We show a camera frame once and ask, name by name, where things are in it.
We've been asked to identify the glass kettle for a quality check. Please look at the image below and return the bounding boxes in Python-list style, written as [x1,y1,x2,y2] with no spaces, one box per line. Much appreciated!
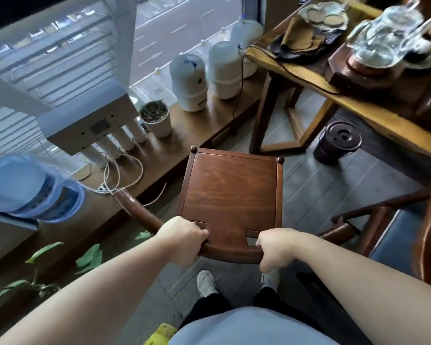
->
[346,0,431,67]

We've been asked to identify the white louvered shutter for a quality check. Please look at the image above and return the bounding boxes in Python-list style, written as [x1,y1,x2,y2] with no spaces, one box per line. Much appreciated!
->
[0,0,139,117]

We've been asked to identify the person's left hand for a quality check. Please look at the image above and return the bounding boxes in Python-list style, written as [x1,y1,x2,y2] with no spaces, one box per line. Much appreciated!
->
[154,216,211,269]

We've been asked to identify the brown cloth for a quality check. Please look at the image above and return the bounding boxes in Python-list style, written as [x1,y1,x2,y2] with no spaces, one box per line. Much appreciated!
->
[280,17,327,54]

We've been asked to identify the wooden table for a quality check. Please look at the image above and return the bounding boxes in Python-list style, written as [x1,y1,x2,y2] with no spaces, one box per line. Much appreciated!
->
[244,0,431,162]

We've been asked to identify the wooden window ledge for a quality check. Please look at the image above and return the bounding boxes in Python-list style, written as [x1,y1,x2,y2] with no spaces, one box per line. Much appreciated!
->
[0,68,268,284]

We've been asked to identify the dark blue seat cushion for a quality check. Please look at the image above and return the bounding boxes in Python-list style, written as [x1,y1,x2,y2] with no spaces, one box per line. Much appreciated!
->
[368,208,431,277]

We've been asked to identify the blue water jug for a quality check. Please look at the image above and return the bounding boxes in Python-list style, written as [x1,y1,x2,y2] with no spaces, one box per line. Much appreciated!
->
[0,152,86,224]

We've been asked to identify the pale dish with coasters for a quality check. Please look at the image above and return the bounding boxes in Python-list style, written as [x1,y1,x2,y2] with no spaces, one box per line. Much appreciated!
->
[297,1,350,30]

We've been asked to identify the wooden chair bare seat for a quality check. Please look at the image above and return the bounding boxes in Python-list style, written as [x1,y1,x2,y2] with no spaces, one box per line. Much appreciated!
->
[114,146,356,265]

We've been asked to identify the white sneaker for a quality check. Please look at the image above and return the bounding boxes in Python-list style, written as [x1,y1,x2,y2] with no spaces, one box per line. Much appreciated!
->
[260,268,281,293]
[196,270,219,298]

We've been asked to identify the person's right hand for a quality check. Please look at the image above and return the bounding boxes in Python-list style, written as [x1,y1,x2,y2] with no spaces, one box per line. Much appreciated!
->
[255,228,309,274]

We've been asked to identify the person's right forearm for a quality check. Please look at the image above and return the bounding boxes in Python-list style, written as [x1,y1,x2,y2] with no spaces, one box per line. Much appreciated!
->
[291,233,431,345]

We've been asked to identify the person's left forearm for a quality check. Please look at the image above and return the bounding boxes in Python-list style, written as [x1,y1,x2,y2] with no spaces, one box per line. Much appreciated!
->
[0,235,184,345]

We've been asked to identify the black lidded bucket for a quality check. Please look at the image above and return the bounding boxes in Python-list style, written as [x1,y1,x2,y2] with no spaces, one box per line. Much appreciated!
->
[313,121,363,165]

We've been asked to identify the black cable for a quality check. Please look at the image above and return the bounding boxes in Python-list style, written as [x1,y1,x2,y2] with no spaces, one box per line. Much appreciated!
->
[231,45,342,132]

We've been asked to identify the yellow green pouch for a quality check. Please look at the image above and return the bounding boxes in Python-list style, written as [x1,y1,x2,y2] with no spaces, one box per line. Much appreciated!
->
[143,322,179,345]

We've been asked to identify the white pot dried plant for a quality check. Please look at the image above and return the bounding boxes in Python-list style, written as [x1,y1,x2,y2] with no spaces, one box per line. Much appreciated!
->
[139,100,173,139]

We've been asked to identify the white water tank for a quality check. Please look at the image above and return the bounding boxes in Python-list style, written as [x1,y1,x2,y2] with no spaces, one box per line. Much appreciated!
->
[231,19,264,79]
[169,53,209,113]
[208,41,243,100]

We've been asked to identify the white water purifier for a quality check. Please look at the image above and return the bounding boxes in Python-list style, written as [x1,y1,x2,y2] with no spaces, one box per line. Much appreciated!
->
[37,93,148,169]

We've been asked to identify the white shirt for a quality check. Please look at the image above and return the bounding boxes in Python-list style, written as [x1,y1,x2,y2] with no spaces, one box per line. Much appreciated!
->
[167,307,342,345]

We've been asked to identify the black trousers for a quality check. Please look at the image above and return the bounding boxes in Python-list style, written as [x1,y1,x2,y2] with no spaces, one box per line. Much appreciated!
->
[178,287,328,331]

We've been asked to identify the black plate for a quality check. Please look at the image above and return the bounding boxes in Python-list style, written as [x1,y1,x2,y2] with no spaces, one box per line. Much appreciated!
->
[271,27,345,64]

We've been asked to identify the white cables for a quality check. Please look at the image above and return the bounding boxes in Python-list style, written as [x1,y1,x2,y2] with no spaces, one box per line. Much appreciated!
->
[75,152,168,207]

